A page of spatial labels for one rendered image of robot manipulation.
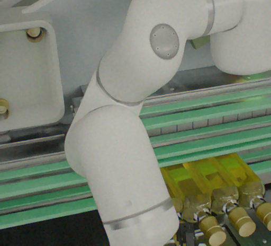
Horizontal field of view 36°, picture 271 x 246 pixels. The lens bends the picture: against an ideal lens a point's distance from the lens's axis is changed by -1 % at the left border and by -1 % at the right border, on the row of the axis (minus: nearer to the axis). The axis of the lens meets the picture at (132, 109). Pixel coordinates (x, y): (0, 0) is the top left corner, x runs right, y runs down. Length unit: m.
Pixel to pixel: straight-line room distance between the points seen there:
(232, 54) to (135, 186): 0.26
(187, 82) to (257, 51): 0.37
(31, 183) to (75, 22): 0.36
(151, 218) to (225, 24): 0.28
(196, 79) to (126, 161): 0.57
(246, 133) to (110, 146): 0.55
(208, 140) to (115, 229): 0.50
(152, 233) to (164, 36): 0.22
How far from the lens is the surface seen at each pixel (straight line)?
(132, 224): 0.47
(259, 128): 1.00
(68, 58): 0.98
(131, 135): 0.47
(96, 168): 0.47
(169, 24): 0.50
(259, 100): 0.95
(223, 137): 0.95
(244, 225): 0.80
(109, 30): 0.98
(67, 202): 0.94
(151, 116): 0.88
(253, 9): 0.61
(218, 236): 0.79
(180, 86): 0.97
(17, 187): 0.88
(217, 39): 0.64
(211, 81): 1.00
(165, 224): 0.48
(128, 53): 0.49
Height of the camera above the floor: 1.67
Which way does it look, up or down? 60 degrees down
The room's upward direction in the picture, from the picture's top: 147 degrees clockwise
